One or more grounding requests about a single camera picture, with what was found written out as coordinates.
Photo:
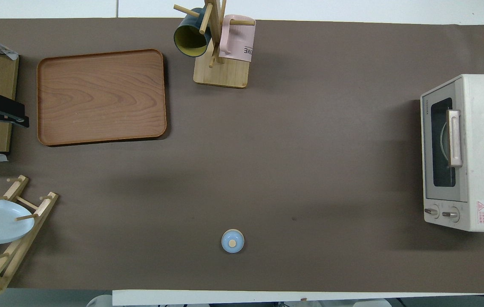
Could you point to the white toaster oven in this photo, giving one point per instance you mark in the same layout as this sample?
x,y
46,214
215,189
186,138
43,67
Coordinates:
x,y
480,170

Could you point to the brown wooden tray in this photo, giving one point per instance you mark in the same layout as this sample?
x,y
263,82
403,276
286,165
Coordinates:
x,y
101,97

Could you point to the wooden dish rack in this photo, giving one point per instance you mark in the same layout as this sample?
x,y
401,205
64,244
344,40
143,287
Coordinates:
x,y
33,213

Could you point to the dark mug yellow inside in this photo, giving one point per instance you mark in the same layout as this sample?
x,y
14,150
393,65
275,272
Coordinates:
x,y
188,37

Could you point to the wooden mug tree stand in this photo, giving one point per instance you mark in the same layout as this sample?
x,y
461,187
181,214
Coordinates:
x,y
223,75

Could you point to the pink mug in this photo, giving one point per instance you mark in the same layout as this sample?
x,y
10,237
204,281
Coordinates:
x,y
237,41

